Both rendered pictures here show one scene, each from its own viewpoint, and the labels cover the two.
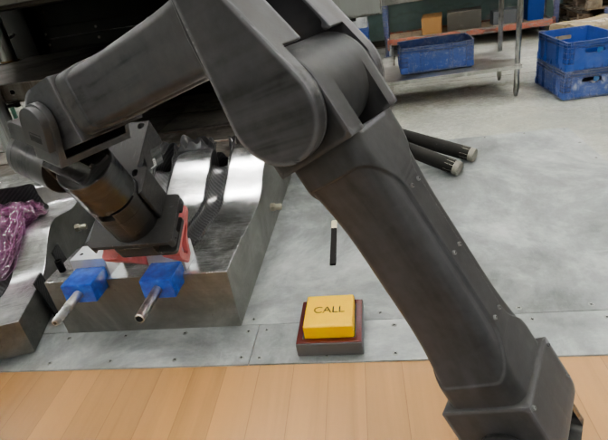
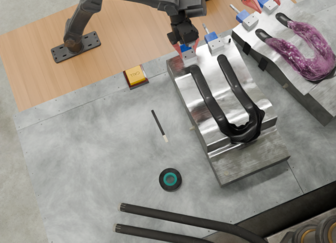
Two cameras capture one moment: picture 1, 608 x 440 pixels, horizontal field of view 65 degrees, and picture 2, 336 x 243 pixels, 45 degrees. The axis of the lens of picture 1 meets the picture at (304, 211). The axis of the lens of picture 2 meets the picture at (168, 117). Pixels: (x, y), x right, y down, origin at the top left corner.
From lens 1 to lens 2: 157 cm
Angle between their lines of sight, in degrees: 82
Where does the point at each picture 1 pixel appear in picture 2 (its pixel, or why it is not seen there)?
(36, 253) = (264, 51)
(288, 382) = (140, 58)
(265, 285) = (172, 91)
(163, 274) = (182, 46)
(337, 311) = (131, 74)
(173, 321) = not seen: hidden behind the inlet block
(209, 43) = not seen: outside the picture
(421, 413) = (103, 62)
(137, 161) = (177, 27)
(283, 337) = (150, 71)
